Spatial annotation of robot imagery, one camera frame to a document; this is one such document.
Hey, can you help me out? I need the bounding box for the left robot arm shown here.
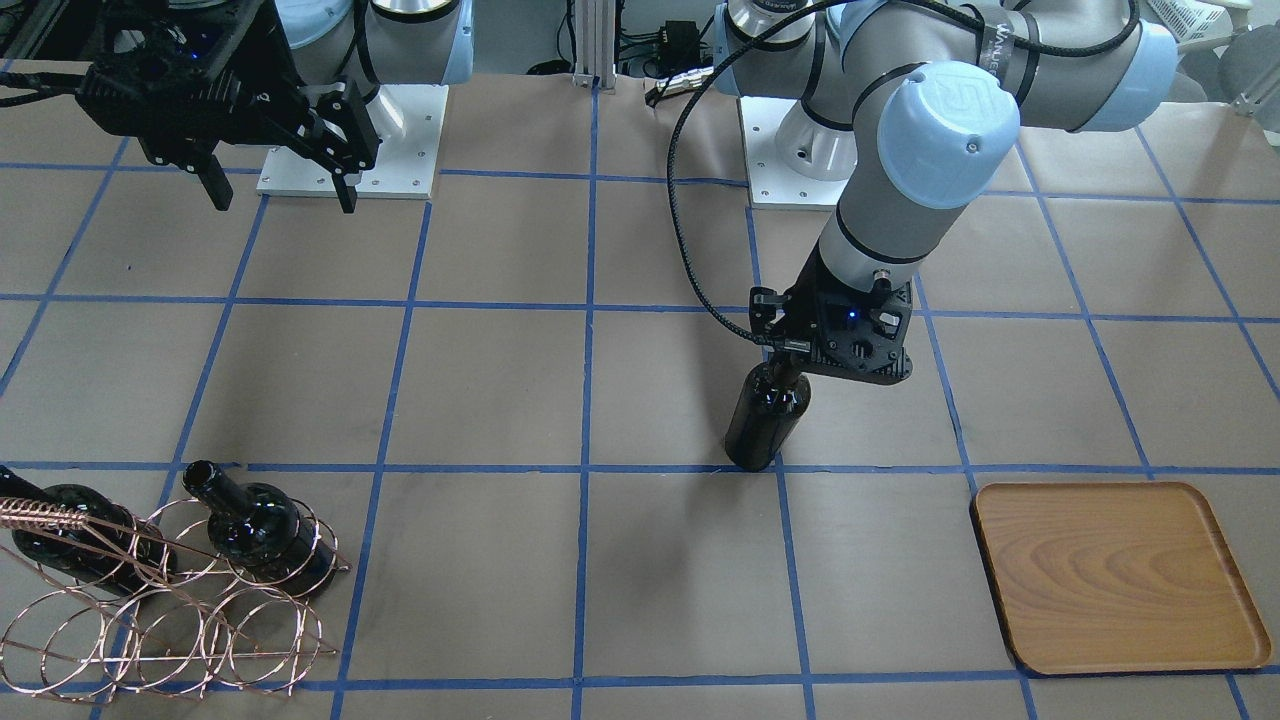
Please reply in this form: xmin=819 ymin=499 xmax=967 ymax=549
xmin=716 ymin=1 xmax=1178 ymax=387

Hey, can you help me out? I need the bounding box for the wooden tray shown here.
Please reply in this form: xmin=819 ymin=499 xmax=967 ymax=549
xmin=972 ymin=480 xmax=1274 ymax=676

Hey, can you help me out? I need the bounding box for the aluminium frame post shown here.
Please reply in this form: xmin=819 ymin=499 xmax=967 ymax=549
xmin=570 ymin=0 xmax=618 ymax=94

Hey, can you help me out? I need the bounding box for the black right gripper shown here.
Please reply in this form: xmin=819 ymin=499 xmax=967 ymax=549
xmin=76 ymin=1 xmax=381 ymax=214

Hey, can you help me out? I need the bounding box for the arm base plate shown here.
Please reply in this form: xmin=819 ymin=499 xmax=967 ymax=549
xmin=739 ymin=97 xmax=858 ymax=211
xmin=256 ymin=85 xmax=451 ymax=201

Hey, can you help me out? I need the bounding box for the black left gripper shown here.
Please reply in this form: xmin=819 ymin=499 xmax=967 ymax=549
xmin=748 ymin=250 xmax=913 ymax=386

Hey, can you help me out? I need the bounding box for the black braided cable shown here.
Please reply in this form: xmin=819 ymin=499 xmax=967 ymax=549
xmin=668 ymin=0 xmax=1140 ymax=346

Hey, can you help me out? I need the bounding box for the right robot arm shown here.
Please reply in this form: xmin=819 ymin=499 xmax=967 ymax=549
xmin=73 ymin=1 xmax=474 ymax=213

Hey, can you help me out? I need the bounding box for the copper wire bottle basket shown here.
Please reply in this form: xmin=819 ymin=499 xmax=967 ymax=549
xmin=3 ymin=498 xmax=338 ymax=706

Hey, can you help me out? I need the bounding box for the dark wine bottle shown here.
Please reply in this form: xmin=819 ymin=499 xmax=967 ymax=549
xmin=1 ymin=468 xmax=177 ymax=597
xmin=182 ymin=460 xmax=335 ymax=600
xmin=723 ymin=357 xmax=812 ymax=471

